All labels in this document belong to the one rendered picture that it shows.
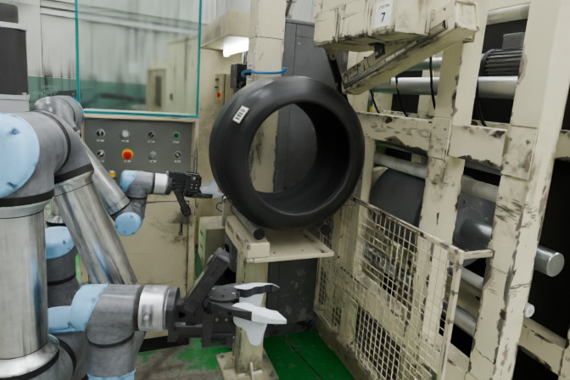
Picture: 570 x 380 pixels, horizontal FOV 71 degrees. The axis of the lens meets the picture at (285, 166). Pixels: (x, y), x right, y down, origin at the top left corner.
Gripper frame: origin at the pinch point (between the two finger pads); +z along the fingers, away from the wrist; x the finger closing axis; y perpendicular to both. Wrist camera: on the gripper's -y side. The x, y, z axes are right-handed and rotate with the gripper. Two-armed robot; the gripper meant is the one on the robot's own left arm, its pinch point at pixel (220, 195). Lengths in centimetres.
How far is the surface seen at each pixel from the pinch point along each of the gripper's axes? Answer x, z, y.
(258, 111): -12.3, 5.0, 33.9
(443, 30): -41, 50, 69
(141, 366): 48, -13, -105
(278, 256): -9.8, 24.3, -19.2
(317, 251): -8.2, 41.6, -17.0
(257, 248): -10.2, 14.9, -16.0
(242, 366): 27, 33, -93
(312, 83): -10, 24, 47
